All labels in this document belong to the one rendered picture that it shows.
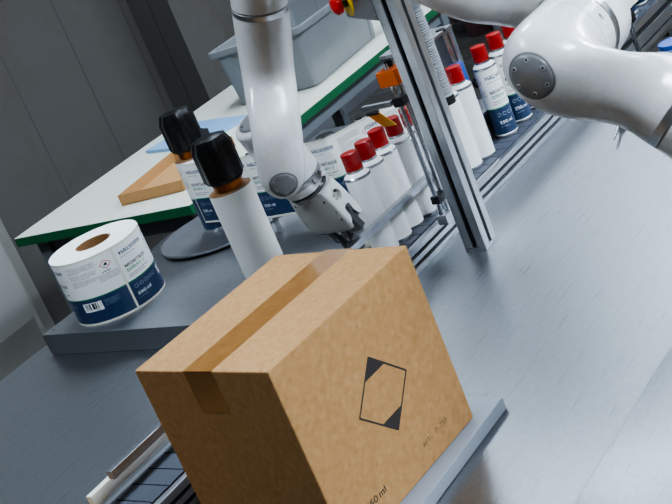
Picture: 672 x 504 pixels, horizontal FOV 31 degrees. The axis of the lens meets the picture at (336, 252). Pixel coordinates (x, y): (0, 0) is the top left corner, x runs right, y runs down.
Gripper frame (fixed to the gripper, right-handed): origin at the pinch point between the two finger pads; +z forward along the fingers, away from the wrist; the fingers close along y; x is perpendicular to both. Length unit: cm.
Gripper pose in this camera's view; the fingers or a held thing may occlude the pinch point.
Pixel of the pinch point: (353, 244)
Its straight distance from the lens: 221.4
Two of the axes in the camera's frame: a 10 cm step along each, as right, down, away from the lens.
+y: -7.6, 0.9, 6.4
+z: 5.3, 6.5, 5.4
